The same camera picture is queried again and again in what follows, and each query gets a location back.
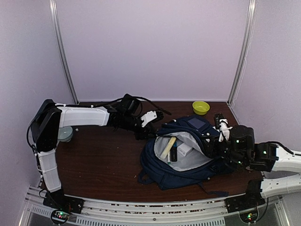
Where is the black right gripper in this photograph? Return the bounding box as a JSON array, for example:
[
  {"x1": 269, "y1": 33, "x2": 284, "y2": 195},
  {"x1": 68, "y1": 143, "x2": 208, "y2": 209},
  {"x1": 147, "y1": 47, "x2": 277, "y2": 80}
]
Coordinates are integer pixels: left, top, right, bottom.
[{"x1": 200, "y1": 135, "x2": 247, "y2": 167}]

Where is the pale yellow eraser stick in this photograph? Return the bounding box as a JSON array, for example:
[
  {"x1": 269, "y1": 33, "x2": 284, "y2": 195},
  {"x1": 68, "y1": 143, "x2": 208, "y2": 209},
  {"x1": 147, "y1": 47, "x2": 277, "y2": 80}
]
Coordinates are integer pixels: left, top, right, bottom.
[{"x1": 160, "y1": 137, "x2": 176, "y2": 159}]

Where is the white power adapter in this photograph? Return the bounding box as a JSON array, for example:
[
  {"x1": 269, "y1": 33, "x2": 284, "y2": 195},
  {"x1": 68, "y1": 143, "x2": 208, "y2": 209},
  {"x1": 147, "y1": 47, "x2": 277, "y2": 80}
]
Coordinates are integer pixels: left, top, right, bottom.
[{"x1": 177, "y1": 143, "x2": 193, "y2": 156}]

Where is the blue cap black marker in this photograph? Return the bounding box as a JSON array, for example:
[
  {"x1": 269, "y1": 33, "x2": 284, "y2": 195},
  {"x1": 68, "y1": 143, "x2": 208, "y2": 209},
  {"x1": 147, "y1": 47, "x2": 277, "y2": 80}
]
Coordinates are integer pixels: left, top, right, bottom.
[{"x1": 167, "y1": 147, "x2": 178, "y2": 164}]

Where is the navy blue student backpack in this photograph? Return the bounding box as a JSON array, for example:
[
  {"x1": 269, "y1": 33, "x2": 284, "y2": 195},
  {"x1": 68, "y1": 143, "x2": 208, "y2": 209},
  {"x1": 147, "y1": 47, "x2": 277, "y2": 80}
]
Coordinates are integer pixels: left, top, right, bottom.
[{"x1": 137, "y1": 115, "x2": 235, "y2": 190}]

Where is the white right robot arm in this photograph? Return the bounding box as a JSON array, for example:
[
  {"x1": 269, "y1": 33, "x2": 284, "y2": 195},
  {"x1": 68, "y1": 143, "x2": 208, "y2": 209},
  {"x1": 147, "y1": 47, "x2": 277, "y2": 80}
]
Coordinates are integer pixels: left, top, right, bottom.
[{"x1": 200, "y1": 125, "x2": 301, "y2": 208}]

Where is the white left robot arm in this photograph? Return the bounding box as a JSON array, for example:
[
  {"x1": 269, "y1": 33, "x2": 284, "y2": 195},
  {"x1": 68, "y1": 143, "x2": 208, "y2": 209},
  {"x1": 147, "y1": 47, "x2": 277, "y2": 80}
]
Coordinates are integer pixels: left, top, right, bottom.
[{"x1": 26, "y1": 94, "x2": 165, "y2": 209}]

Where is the lime green bowl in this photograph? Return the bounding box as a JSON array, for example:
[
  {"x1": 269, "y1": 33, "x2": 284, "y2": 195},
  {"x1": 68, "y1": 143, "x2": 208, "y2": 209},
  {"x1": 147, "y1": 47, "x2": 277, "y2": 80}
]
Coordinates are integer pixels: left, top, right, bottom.
[{"x1": 192, "y1": 101, "x2": 210, "y2": 115}]

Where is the pale green ceramic bowl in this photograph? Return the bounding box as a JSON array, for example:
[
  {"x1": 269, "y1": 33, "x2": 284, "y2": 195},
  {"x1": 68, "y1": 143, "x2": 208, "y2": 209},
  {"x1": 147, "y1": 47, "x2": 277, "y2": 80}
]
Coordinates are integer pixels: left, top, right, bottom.
[{"x1": 57, "y1": 126, "x2": 73, "y2": 143}]

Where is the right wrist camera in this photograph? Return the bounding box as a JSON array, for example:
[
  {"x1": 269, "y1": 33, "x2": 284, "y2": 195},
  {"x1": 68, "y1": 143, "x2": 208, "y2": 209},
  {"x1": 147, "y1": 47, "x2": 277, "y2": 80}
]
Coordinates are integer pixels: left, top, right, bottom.
[{"x1": 214, "y1": 113, "x2": 232, "y2": 142}]

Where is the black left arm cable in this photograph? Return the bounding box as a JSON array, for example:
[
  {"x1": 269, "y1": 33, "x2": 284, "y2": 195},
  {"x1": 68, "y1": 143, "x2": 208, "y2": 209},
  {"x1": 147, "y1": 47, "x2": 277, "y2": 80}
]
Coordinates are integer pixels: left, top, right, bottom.
[{"x1": 26, "y1": 95, "x2": 172, "y2": 151}]

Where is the front aluminium rail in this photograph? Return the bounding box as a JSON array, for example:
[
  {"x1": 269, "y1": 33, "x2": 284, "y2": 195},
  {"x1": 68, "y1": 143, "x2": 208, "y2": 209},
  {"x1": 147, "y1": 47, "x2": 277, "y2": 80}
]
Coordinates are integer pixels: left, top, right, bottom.
[{"x1": 17, "y1": 186, "x2": 291, "y2": 226}]

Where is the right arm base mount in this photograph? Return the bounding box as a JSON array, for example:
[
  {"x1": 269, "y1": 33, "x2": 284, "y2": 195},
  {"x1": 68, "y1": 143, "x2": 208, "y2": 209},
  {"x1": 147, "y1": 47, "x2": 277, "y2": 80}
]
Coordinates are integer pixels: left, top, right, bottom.
[{"x1": 225, "y1": 179, "x2": 265, "y2": 213}]

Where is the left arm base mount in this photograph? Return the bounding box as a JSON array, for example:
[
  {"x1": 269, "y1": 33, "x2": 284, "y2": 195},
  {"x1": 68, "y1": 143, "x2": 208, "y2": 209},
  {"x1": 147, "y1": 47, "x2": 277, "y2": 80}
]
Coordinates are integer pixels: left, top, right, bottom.
[{"x1": 39, "y1": 188, "x2": 84, "y2": 214}]

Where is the right aluminium frame post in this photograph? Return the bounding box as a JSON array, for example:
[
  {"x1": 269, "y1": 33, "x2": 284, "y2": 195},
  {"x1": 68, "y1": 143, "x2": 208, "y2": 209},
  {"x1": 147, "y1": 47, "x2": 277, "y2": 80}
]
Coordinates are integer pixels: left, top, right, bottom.
[{"x1": 227, "y1": 0, "x2": 257, "y2": 106}]

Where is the aluminium frame post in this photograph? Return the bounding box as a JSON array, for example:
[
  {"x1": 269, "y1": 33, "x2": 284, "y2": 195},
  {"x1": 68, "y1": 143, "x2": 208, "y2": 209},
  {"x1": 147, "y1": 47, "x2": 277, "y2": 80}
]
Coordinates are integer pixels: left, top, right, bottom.
[
  {"x1": 227, "y1": 0, "x2": 257, "y2": 106},
  {"x1": 49, "y1": 0, "x2": 79, "y2": 104}
]

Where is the left aluminium frame post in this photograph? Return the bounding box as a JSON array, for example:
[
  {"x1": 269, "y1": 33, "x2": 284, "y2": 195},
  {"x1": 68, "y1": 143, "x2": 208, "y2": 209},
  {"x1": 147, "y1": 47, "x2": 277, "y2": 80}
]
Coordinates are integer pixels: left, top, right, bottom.
[{"x1": 49, "y1": 0, "x2": 79, "y2": 104}]

